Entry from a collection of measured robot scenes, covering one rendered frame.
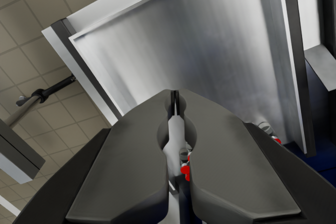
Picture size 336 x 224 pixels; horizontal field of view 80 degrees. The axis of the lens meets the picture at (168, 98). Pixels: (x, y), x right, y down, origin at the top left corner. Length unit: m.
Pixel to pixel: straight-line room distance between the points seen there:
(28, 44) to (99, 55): 1.16
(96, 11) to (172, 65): 0.13
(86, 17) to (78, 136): 1.44
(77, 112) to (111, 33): 1.29
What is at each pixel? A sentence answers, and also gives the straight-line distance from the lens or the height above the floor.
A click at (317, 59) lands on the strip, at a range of 0.36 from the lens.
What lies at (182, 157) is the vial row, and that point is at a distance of 0.40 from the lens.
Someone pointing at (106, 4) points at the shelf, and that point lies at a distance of 0.31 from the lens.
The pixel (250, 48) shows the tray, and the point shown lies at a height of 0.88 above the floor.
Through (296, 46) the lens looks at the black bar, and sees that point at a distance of 0.34.
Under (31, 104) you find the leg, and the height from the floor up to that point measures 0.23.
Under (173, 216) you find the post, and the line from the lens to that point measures 0.48.
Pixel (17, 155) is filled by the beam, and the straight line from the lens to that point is 1.20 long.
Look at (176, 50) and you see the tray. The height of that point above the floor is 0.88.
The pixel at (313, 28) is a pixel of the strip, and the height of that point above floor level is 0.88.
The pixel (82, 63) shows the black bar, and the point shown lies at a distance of 0.32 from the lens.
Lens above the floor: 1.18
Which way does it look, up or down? 60 degrees down
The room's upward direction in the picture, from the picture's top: 179 degrees counter-clockwise
